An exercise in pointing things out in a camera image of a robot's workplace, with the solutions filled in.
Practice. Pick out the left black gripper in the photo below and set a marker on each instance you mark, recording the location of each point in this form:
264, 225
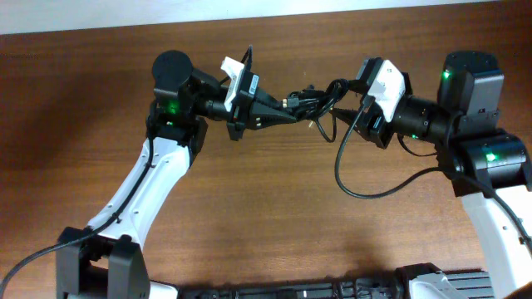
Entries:
240, 110

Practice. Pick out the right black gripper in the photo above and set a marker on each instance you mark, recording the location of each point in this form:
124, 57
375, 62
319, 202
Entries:
377, 129

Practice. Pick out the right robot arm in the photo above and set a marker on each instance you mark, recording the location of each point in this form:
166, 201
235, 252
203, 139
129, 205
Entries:
489, 168

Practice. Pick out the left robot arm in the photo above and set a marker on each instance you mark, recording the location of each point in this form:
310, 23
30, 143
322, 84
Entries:
105, 259

